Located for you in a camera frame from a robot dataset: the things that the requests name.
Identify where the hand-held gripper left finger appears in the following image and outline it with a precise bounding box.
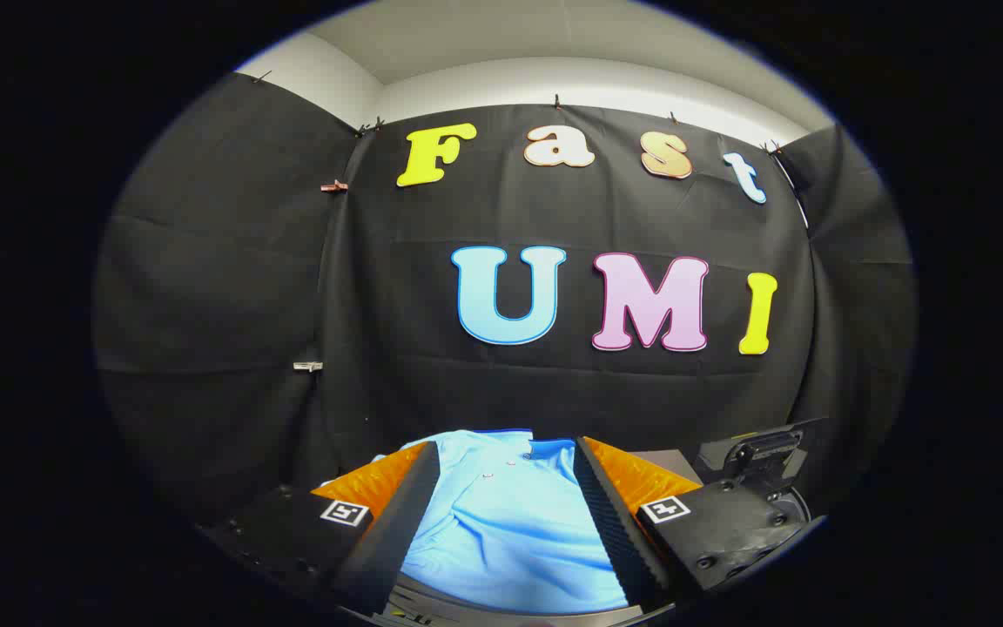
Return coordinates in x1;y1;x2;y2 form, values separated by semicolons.
201;440;441;615

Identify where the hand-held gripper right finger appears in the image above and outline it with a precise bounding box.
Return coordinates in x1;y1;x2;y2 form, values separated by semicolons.
573;435;816;610

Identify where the light blue polo shirt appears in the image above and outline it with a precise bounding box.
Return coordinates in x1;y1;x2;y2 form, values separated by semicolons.
371;428;633;612

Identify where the black washing machine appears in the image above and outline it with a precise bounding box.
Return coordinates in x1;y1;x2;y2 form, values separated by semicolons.
695;418;831;528

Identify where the grey box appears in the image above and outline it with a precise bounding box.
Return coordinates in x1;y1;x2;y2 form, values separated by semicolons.
628;448;704;484

